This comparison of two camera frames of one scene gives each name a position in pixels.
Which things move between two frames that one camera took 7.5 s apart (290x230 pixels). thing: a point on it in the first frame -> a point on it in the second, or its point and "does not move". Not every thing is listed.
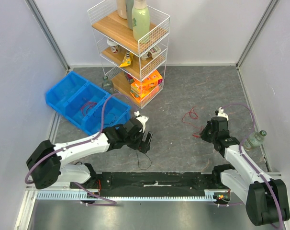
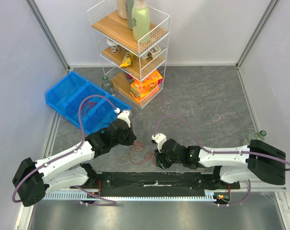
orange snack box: (147, 87) does not move
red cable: (194, 118) -> (139, 147)
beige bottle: (121, 8) does not move
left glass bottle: (107, 85) does not move
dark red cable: (86, 105) does not move
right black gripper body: (206, 132) -> (161, 156)
